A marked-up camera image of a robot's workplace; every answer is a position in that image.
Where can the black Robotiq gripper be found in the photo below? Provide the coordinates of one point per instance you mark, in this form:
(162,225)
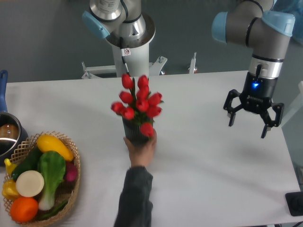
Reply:
(257,94)

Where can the red tulip bouquet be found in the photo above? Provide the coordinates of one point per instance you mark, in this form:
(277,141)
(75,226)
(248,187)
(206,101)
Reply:
(138,106)

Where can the dark grey ribbed vase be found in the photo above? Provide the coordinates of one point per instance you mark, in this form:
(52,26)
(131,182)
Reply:
(133,133)

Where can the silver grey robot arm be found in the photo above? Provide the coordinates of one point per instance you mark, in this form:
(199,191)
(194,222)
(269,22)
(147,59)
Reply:
(253,24)

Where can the dark grey sleeved forearm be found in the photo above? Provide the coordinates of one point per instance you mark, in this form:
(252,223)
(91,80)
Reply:
(135,207)

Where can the person's bare hand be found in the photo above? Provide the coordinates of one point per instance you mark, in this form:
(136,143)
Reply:
(141,156)

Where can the black device at edge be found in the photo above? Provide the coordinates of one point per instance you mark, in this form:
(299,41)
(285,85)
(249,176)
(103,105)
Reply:
(295,203)

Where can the purple red radish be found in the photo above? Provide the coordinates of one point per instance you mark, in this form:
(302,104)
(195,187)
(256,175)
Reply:
(71,172)

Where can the woven wicker basket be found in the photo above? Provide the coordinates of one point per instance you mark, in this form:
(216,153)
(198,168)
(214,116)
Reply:
(66,192)

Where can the green bok choy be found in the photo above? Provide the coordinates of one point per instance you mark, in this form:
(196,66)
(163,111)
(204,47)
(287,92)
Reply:
(52,167)

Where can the yellow squash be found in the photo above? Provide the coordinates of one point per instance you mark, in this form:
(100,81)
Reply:
(51,143)

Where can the green chili pepper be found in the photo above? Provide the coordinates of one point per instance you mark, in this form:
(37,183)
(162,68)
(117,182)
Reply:
(52,212)

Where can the dark green cucumber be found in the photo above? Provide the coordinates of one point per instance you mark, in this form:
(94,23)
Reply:
(29,163)

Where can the white round radish slice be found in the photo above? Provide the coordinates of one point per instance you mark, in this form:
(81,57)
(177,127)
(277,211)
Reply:
(30,183)

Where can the small yellow gourd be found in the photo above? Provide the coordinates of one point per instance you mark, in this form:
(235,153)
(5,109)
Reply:
(10,167)

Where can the orange fruit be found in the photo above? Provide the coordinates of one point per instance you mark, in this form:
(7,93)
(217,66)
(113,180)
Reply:
(24,209)

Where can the yellow bell pepper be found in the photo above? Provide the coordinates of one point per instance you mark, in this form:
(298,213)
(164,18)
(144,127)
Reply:
(9,190)

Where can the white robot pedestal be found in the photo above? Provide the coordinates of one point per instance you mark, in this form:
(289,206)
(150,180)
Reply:
(130,43)

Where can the blue handled saucepan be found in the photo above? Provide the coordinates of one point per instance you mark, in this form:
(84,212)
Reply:
(12,132)

